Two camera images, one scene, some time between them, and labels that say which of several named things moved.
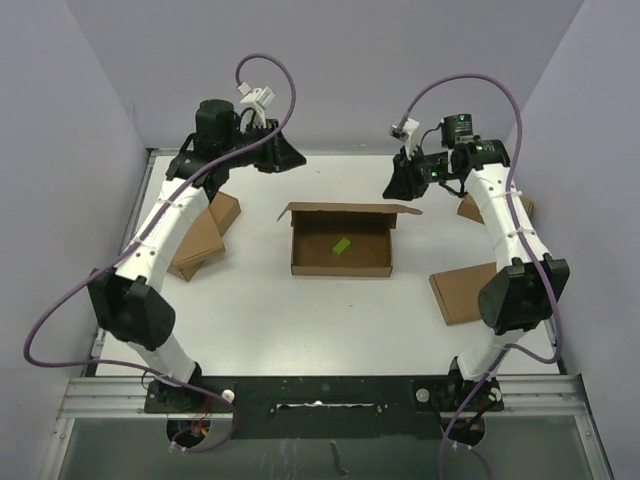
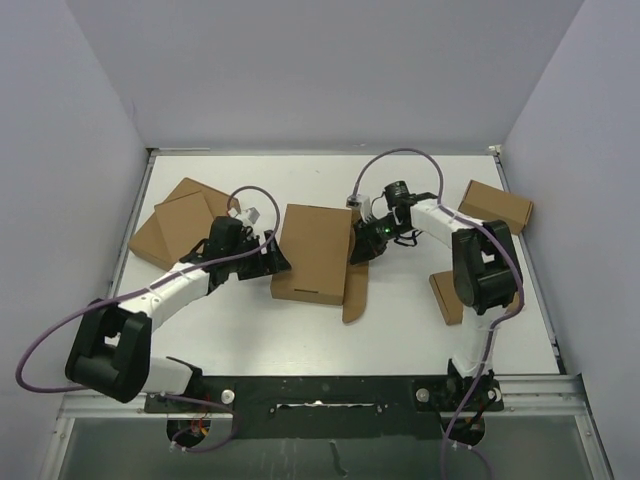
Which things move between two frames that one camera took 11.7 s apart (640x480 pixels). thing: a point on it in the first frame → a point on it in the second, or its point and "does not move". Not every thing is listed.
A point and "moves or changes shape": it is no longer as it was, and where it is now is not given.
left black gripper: x=279 y=155 → x=266 y=263
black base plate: x=327 y=406 does not move
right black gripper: x=403 y=184 → x=366 y=243
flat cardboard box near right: x=457 y=292 does not move
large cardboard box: x=318 y=228 moves or changes shape
